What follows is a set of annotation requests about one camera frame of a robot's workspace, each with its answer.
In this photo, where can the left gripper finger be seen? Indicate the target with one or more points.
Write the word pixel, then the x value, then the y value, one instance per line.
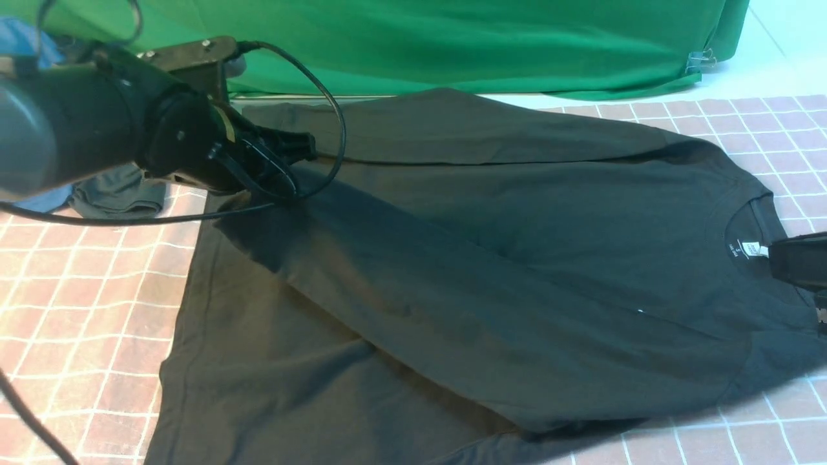
pixel 269 176
pixel 291 147

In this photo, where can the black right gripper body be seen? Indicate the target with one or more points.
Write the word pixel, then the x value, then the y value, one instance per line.
pixel 800 261

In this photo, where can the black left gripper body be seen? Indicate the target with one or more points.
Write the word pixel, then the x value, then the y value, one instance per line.
pixel 186 139

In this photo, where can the dark gray long-sleeve shirt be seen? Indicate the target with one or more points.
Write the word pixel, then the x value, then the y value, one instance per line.
pixel 482 284

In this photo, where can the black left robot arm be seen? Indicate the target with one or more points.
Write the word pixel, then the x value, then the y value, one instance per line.
pixel 73 121

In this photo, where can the dark gray crumpled garment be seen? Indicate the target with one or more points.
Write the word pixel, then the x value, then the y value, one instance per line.
pixel 119 194

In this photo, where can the blue garment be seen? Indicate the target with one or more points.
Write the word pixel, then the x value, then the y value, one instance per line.
pixel 20 38

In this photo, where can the pink checkered tablecloth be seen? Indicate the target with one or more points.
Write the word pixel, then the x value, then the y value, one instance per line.
pixel 88 314

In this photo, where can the green backdrop cloth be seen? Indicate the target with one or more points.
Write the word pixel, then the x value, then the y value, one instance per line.
pixel 585 50

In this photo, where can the metal binder clip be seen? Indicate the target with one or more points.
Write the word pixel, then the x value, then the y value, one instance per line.
pixel 700 61

